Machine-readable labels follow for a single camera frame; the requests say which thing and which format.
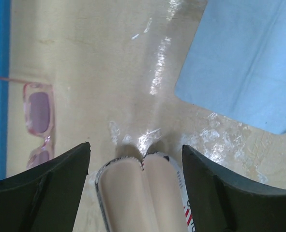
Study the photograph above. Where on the light blue cleaning cloth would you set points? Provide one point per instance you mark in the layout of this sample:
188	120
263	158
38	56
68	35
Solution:
236	65

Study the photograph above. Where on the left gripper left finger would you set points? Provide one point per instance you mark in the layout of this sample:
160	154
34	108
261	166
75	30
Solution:
45	198

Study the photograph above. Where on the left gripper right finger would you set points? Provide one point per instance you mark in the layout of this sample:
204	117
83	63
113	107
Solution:
222	200

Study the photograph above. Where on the patterned sunglasses case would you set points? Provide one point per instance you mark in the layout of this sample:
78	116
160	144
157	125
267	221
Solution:
147	195

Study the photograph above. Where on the pink sunglasses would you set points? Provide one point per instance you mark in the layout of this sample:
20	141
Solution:
39	111

